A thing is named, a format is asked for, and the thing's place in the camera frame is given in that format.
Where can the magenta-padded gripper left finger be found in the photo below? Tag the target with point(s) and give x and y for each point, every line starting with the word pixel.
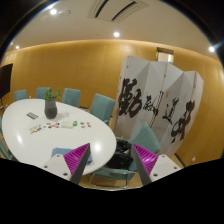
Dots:
pixel 69 166

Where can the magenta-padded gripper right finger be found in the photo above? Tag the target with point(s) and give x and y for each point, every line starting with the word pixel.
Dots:
pixel 152 167

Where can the teal chair with bag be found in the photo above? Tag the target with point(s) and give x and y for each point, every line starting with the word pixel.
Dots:
pixel 143 137

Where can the black bag on chair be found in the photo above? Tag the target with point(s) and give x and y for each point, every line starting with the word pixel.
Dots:
pixel 121 158

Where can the clear plastic box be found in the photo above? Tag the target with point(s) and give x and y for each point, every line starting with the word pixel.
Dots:
pixel 66 124

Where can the green small object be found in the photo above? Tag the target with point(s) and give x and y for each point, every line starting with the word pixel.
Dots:
pixel 75 123

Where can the scattered colourful small cards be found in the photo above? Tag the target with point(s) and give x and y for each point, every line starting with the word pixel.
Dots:
pixel 51 125

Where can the white oval conference table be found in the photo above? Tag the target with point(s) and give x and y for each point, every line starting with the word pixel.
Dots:
pixel 36 148

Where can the dark grey plant vase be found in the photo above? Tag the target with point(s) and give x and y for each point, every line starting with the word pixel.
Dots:
pixel 50 98

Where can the grey remote keypad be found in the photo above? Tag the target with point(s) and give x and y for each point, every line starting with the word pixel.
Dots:
pixel 32 115

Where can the teal chair behind table right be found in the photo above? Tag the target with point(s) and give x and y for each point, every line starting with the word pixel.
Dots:
pixel 102 107

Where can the teal chair behind table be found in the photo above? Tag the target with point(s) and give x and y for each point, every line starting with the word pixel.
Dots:
pixel 102 107
pixel 40 91
pixel 71 97

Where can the teal chair behind table middle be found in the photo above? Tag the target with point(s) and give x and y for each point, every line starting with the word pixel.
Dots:
pixel 71 97

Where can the white calligraphy folding screen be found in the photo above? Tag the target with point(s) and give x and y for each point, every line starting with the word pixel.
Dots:
pixel 159 94

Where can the teal chair behind table left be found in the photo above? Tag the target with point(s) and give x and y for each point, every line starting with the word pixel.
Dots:
pixel 40 91

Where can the teal chair far left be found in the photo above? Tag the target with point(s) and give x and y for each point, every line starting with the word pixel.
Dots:
pixel 20 95

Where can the ceiling air conditioner vent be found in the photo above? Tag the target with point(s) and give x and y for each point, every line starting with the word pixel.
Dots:
pixel 115 10

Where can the black wall television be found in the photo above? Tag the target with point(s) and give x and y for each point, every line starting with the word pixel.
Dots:
pixel 5 79

